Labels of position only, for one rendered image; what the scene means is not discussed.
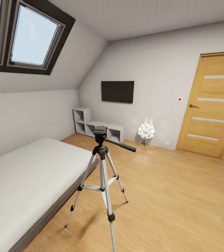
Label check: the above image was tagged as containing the camera tripod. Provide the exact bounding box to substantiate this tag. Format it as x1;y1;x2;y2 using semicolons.
65;126;136;252

